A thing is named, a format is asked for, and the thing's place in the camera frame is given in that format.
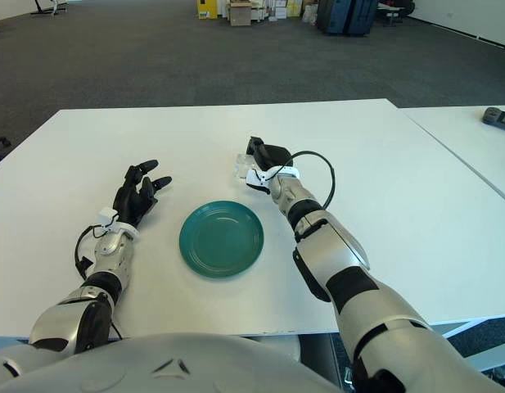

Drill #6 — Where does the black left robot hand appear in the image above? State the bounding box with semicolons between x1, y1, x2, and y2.
112;159;173;228

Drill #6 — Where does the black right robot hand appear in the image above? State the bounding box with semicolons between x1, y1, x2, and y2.
246;136;294;169

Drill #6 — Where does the clear plastic bottle blue cap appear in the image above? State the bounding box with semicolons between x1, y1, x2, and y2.
234;153;259;185

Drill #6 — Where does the green round plate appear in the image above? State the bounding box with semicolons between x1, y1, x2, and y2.
178;200;265;280

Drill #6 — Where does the brown cardboard box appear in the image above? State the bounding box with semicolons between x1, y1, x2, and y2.
229;1;252;27

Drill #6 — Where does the white cartons pile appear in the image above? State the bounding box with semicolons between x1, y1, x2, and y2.
251;0;304;21

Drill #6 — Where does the black suitcase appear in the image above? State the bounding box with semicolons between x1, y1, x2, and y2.
316;0;349;35

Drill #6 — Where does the yellow box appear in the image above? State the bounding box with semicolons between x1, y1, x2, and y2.
196;0;219;20

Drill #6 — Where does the blue suitcase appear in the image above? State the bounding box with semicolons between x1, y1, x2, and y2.
344;0;379;38

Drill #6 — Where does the grey robot torso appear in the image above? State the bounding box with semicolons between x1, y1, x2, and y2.
0;332;359;393

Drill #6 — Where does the black floor stand base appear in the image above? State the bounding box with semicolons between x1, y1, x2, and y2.
29;0;69;16

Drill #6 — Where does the dark grey handheld device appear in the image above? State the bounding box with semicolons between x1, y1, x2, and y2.
482;106;505;133

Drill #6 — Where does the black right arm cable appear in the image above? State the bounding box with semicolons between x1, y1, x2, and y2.
291;151;336;210

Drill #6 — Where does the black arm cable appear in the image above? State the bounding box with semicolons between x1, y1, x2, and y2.
74;224;110;282
291;151;336;210

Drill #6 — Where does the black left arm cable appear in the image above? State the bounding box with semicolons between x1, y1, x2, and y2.
74;224;110;282

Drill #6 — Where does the white table leg frame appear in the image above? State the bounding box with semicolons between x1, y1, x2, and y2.
438;314;505;372

